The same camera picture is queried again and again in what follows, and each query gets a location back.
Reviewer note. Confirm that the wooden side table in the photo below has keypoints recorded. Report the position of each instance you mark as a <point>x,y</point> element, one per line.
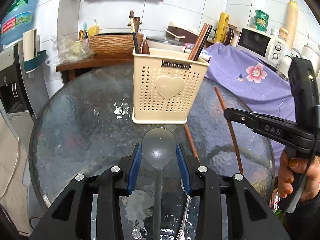
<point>70,70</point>

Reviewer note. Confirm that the purple floral cloth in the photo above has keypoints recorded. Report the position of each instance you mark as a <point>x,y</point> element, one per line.
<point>256,85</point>

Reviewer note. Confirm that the white microwave oven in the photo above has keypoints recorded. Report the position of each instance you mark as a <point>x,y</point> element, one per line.
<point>267,48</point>

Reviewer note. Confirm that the tall beige roll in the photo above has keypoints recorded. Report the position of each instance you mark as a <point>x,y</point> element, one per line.
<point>291,22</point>

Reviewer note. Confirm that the dark glass bottle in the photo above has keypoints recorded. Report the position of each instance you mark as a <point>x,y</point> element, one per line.
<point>229,37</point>

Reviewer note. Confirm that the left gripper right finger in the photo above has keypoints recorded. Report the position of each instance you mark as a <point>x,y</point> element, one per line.
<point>227,203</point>

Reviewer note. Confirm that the curved brown chopstick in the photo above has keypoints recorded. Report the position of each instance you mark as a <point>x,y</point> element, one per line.
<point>231,130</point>

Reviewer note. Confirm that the grey plastic spoon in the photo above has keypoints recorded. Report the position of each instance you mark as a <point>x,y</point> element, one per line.
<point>158,148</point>

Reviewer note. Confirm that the yellow soap bottle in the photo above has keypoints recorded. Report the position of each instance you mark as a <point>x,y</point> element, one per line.
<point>93,30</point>

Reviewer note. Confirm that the clear plastic bag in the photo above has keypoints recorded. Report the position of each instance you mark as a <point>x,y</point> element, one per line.
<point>67,51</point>

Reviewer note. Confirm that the beige cloth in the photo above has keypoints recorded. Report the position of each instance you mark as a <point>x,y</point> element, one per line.
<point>14,191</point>

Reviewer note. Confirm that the brown chopstick near holder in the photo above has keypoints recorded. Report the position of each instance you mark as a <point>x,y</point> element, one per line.
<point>191,142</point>

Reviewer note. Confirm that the cream plastic utensil holder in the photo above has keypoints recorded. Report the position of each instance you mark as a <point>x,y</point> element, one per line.
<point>165,86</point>

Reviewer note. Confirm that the yellow box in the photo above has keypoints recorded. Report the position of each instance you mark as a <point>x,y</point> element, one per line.
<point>222,28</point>

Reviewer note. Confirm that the blue water jug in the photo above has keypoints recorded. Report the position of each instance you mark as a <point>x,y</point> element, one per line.
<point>18,20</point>

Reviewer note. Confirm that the woven basket sink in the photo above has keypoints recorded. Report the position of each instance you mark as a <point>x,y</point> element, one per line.
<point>112,43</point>

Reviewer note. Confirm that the brown wooden chopstick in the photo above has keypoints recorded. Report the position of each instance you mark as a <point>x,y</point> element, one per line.
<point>200,42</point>

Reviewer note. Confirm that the rice cooker with spoon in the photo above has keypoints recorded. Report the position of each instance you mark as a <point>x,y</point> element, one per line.
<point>175,38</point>

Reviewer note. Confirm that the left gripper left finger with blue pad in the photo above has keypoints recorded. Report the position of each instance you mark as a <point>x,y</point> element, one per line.
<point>69,216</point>

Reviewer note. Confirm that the silver metal spoon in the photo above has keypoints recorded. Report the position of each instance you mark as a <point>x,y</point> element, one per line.
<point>181,232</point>

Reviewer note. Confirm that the black gold-tipped chopstick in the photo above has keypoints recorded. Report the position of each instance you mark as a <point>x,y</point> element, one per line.
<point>134,33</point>

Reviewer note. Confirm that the water dispenser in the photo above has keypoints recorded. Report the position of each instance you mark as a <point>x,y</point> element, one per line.
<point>23,95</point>

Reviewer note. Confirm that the green stacked cups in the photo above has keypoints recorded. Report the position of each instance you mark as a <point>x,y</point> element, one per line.
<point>260,20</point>

